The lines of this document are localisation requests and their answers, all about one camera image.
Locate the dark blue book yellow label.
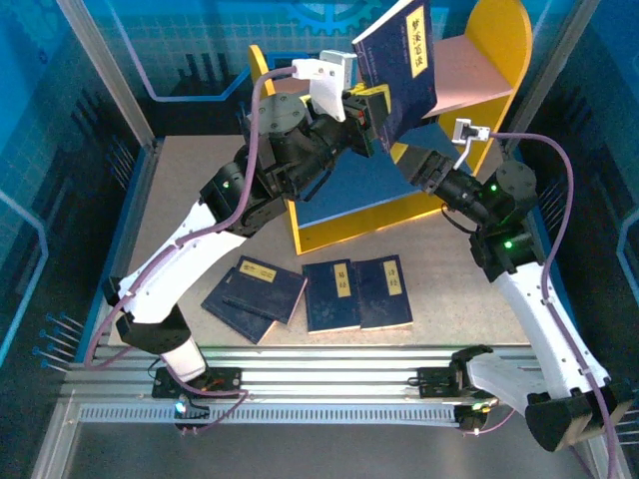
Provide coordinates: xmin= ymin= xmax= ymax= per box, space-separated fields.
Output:
xmin=201 ymin=266 xmax=279 ymax=345
xmin=303 ymin=258 xmax=363 ymax=334
xmin=221 ymin=254 xmax=309 ymax=326
xmin=351 ymin=254 xmax=414 ymax=331
xmin=351 ymin=0 xmax=440 ymax=154

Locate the yellow pink blue bookshelf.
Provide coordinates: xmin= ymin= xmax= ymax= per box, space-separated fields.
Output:
xmin=248 ymin=0 xmax=534 ymax=256

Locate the black connector box with LED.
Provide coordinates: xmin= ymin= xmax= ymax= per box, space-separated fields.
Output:
xmin=456 ymin=398 xmax=500 ymax=435
xmin=172 ymin=396 xmax=212 ymax=435

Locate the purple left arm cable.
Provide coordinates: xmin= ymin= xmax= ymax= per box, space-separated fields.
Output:
xmin=83 ymin=67 xmax=301 ymax=436

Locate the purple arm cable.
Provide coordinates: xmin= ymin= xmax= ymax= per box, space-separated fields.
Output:
xmin=461 ymin=130 xmax=618 ymax=479
xmin=83 ymin=67 xmax=301 ymax=436

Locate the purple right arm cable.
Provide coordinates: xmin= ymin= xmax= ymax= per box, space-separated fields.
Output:
xmin=461 ymin=130 xmax=618 ymax=479

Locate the aluminium frame post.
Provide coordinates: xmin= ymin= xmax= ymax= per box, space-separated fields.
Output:
xmin=55 ymin=0 xmax=157 ymax=151
xmin=500 ymin=0 xmax=600 ymax=149

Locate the aluminium table side rail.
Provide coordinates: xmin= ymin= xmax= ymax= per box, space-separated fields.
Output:
xmin=97 ymin=137 xmax=166 ymax=348

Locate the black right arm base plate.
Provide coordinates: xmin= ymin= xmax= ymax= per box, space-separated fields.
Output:
xmin=415 ymin=366 xmax=473 ymax=400

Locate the aluminium mounting rail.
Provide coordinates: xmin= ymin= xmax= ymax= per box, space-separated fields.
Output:
xmin=58 ymin=342 xmax=548 ymax=403

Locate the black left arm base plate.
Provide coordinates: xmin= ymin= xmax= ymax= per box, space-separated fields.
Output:
xmin=151 ymin=366 xmax=245 ymax=400

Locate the grey slotted cable duct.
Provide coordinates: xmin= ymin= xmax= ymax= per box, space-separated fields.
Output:
xmin=79 ymin=403 xmax=463 ymax=428

